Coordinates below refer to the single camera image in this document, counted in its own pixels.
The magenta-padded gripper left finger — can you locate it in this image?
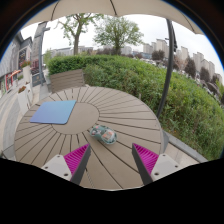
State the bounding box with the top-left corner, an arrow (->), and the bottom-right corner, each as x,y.
41,143 -> 92,186

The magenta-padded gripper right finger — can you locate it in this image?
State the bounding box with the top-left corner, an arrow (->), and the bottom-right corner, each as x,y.
131,142 -> 184,186

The teal patterned computer mouse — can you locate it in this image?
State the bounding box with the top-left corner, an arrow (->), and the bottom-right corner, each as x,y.
89,124 -> 118,145

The blue mouse pad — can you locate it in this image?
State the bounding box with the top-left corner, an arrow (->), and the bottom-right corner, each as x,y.
29,99 -> 78,126

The green hedge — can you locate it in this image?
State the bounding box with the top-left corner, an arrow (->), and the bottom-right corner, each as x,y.
47,54 -> 224,161

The white planter box with flowers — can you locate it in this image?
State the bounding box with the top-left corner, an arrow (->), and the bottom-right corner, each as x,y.
20,60 -> 34,84
17,84 -> 34,116

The brown slatted wooden chair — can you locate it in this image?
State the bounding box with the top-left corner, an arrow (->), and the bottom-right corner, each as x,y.
49,68 -> 86,94

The dark curved parasol pole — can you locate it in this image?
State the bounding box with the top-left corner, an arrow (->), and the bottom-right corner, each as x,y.
155,18 -> 178,118

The grey storefront building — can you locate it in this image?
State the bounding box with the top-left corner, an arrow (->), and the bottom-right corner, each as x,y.
0,31 -> 34,99

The group of apartment buildings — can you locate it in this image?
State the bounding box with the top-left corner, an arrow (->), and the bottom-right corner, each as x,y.
143,38 -> 224,88

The grey sign pillar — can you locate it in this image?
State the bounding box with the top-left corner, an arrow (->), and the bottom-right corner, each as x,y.
30,21 -> 51,88

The sparse tall tree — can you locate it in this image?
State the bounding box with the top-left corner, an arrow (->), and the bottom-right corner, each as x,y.
56,13 -> 104,56

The bushy round tree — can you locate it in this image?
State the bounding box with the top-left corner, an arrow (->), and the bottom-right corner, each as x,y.
93,15 -> 144,56

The beige parasol canopy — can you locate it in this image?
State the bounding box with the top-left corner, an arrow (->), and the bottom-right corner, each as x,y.
24,0 -> 205,36

